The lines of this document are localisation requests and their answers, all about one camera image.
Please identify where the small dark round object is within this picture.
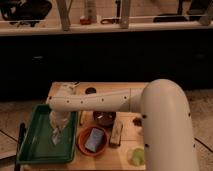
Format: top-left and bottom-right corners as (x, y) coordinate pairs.
(85, 87), (96, 94)

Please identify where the green plastic tray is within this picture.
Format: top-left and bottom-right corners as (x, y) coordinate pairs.
(17, 104), (78, 164)

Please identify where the dark brown bowl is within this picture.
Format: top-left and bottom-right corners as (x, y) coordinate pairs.
(93, 111), (116, 127)

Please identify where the black office chair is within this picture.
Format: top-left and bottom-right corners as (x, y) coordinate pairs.
(0, 0), (52, 27)

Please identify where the white shelf ledge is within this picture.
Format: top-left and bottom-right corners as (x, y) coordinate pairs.
(0, 21), (213, 36)

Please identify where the red object on ledge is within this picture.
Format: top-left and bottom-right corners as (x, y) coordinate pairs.
(79, 16), (92, 25)

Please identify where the wooden table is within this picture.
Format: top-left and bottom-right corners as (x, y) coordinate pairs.
(20, 81), (149, 171)

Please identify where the white towel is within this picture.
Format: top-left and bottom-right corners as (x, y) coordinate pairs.
(51, 127), (63, 145)

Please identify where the blue sponge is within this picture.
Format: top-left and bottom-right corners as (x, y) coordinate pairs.
(85, 128), (104, 152)

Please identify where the wooden block brush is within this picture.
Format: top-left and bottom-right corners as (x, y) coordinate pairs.
(109, 120), (123, 146)

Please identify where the yellow item beside tray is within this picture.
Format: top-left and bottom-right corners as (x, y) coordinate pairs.
(79, 111), (83, 126)

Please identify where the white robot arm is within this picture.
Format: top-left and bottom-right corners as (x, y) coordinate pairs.
(49, 79), (199, 171)

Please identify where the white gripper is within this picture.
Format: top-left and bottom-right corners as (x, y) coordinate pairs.
(49, 111), (70, 130)

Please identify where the dark red small object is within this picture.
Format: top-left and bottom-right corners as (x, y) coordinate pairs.
(133, 117), (142, 126)

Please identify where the orange bowl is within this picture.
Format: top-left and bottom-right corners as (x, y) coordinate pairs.
(77, 125), (108, 157)

